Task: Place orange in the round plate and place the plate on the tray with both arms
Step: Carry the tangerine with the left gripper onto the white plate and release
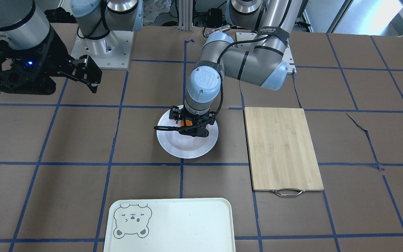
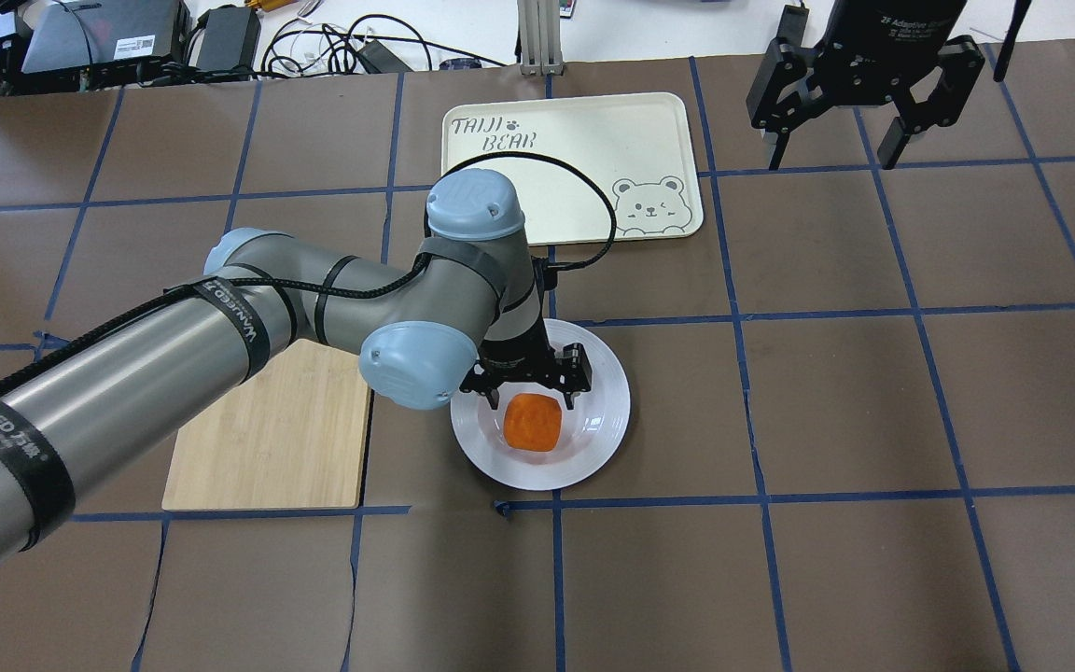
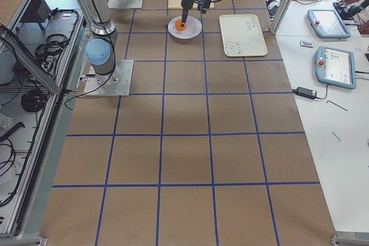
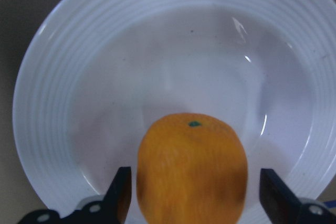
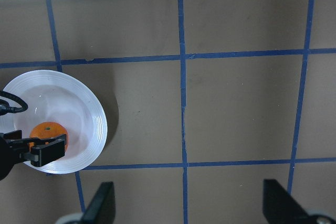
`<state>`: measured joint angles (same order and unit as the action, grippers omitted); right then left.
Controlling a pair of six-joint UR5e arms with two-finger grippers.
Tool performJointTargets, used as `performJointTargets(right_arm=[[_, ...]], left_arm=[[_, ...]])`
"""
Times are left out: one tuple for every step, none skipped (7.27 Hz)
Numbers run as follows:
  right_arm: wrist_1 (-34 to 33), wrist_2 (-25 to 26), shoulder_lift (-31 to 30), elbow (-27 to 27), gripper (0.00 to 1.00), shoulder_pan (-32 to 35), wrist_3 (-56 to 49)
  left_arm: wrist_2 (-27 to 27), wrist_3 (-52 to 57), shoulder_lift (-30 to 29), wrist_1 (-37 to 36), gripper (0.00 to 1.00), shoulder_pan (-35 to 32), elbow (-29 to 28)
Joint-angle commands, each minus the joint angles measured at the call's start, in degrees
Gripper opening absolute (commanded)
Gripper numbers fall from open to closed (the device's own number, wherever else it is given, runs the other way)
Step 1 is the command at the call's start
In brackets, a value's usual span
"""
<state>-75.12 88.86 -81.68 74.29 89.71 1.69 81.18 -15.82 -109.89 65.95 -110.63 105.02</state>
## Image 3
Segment black power adapter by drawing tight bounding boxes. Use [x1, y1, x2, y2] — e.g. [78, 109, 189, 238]
[292, 86, 317, 100]

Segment aluminium frame post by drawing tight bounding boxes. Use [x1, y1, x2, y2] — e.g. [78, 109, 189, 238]
[269, 0, 306, 36]

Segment cream bear tray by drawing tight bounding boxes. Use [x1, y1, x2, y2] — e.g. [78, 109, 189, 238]
[219, 14, 268, 57]

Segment teach pendant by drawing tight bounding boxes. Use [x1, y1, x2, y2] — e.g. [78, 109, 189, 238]
[307, 9, 351, 39]
[315, 46, 356, 89]

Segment aluminium side frame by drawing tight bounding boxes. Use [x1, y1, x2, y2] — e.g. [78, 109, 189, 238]
[1, 0, 85, 245]

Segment white round plate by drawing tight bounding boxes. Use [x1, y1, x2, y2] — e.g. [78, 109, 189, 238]
[168, 16, 202, 39]

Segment upper teach pendant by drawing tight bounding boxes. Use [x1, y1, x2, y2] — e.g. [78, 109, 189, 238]
[307, 9, 351, 39]

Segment black coiled cables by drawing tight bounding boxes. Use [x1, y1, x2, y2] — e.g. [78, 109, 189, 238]
[20, 87, 47, 113]

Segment orange fruit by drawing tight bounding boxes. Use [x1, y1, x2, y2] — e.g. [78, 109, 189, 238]
[174, 18, 186, 31]

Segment lower teach pendant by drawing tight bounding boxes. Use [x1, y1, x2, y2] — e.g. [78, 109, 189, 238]
[315, 46, 356, 89]

